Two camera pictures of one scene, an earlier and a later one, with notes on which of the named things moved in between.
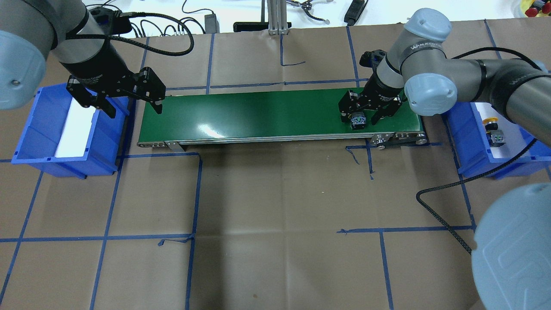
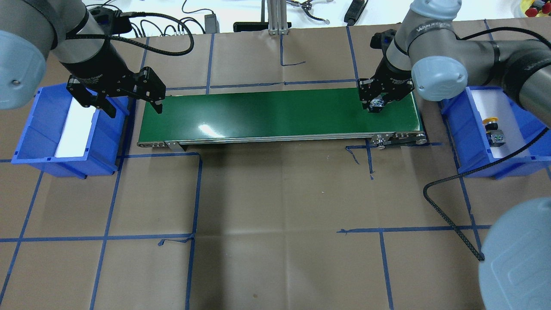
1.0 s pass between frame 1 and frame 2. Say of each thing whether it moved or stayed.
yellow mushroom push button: stayed
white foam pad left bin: stayed
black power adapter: stayed
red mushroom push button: moved
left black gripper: stayed
